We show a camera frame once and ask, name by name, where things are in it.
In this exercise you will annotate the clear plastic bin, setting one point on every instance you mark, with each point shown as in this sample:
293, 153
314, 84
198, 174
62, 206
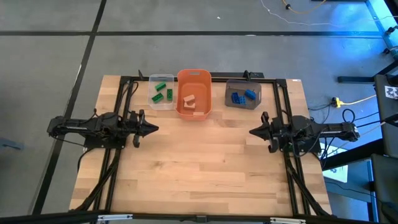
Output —
152, 90

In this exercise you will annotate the grey plastic bin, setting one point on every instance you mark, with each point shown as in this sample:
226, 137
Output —
248, 105

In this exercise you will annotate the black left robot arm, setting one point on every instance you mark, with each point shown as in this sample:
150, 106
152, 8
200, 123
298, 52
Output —
81, 126

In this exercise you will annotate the black white fiducial tag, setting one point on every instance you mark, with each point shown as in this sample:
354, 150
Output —
392, 92

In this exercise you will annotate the black floor stand bar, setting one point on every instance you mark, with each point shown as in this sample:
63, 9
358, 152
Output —
354, 79

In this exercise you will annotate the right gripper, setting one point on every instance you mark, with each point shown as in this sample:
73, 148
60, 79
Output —
273, 132

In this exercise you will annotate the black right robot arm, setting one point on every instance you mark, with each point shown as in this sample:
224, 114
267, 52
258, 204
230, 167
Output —
326, 129

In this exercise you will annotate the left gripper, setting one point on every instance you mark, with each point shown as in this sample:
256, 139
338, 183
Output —
141, 130

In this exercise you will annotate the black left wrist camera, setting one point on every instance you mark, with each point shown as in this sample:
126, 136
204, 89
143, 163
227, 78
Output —
133, 117

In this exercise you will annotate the white printed paper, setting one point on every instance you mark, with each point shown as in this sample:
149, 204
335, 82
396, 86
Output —
339, 174

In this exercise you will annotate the green toy brick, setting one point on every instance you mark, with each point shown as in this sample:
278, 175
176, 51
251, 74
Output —
160, 86
169, 94
157, 97

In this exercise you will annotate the black aluminium table frame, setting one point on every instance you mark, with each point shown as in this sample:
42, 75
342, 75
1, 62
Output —
224, 75

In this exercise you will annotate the black equipment case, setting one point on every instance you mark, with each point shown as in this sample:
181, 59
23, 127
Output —
388, 124

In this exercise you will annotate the orange plastic bin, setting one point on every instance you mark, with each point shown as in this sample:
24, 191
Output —
202, 90

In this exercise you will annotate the metal stand rail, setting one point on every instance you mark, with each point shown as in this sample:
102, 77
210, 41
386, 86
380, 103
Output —
381, 28

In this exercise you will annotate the black crossbar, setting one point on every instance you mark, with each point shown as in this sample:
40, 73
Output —
62, 217

